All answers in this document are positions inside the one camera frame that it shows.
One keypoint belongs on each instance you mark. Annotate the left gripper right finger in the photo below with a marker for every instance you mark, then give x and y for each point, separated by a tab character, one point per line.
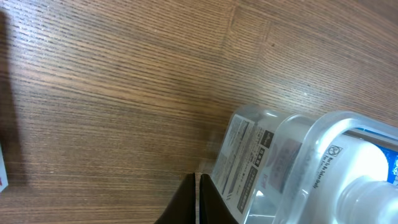
212	209

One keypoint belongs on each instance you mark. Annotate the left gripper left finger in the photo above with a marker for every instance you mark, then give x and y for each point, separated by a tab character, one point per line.
182	207

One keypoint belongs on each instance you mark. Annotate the white squeeze bottle clear cap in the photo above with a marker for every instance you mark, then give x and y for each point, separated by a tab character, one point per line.
351	186

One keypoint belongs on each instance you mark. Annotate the white Panadol box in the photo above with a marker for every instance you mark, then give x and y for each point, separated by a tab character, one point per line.
3	174

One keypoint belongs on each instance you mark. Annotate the clear plastic container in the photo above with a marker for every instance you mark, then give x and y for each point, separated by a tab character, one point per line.
269	159

